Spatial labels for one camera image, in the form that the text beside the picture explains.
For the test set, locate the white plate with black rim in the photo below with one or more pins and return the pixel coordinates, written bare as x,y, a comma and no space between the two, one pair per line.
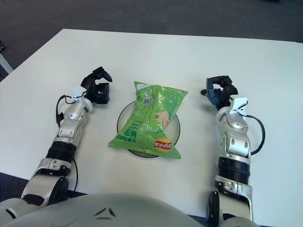
124,118

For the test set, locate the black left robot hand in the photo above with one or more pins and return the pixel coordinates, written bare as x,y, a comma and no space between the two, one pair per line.
103,94

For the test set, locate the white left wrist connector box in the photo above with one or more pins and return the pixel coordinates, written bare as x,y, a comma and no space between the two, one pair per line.
78,93

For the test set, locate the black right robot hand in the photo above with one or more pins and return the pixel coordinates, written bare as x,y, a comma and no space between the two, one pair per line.
223,94

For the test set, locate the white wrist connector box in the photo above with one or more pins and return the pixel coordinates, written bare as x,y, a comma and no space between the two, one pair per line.
78,93
239,104

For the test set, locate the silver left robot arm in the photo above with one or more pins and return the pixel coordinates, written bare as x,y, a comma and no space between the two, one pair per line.
73,116

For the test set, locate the green potato chips bag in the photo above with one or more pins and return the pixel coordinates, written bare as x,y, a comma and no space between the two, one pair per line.
146,118

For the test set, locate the grey robot torso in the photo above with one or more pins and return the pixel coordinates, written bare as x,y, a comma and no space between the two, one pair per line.
118,212

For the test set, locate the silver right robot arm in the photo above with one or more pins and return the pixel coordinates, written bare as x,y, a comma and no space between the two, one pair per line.
236,139

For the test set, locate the white right wrist connector box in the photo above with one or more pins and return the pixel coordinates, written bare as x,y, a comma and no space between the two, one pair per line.
239,104

